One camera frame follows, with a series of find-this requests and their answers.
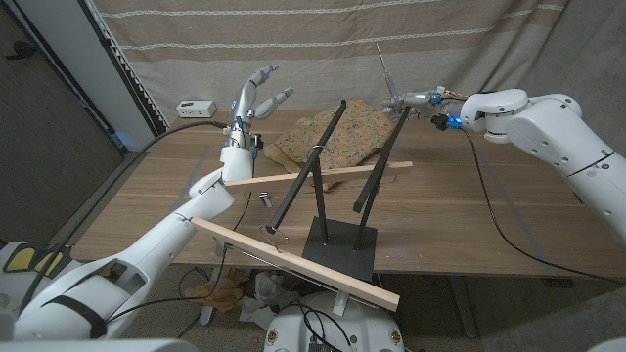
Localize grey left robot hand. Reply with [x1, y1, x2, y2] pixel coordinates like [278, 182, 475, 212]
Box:
[224, 64, 296, 149]

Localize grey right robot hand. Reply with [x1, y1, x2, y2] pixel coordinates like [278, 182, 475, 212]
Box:
[380, 86, 470, 121]

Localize grey yellow handled scissors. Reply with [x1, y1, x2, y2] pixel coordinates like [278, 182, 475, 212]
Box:
[375, 42, 410, 117]

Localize floral fabric piece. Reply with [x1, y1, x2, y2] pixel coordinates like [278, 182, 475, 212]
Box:
[266, 97, 396, 172]

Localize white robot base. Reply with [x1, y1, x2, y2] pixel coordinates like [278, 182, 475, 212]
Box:
[263, 291, 406, 352]

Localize black metal hanger rack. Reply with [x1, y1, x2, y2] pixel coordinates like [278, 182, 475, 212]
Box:
[265, 100, 412, 283]

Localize crumpled white paper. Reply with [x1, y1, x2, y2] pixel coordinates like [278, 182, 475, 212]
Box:
[238, 271, 300, 331]

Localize crumpled brown paper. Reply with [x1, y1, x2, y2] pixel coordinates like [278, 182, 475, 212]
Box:
[184, 268, 250, 314]

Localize white power strip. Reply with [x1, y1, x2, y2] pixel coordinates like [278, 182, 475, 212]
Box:
[176, 100, 217, 119]

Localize upper wooden slat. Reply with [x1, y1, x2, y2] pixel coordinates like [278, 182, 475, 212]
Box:
[224, 160, 415, 195]

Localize wooden slat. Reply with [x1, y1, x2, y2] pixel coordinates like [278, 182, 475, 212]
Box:
[190, 214, 400, 314]
[224, 160, 415, 195]

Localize beige striped curtain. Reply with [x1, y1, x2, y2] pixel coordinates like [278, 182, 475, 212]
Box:
[92, 0, 571, 116]

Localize lower wooden slat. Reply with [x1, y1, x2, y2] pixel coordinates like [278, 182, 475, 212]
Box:
[190, 214, 400, 314]

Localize grey table leg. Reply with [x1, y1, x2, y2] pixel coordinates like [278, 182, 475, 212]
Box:
[448, 276, 479, 339]

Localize white table leg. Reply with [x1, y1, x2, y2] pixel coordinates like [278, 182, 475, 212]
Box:
[199, 266, 222, 328]

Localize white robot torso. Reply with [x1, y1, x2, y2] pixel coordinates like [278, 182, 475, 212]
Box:
[0, 338, 197, 352]

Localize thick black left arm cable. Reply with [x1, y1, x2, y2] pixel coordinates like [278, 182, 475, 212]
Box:
[19, 120, 230, 314]

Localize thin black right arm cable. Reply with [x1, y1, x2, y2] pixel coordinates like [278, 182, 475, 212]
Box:
[462, 127, 626, 286]

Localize black door handle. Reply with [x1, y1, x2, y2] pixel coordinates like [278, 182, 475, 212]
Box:
[4, 41, 38, 61]

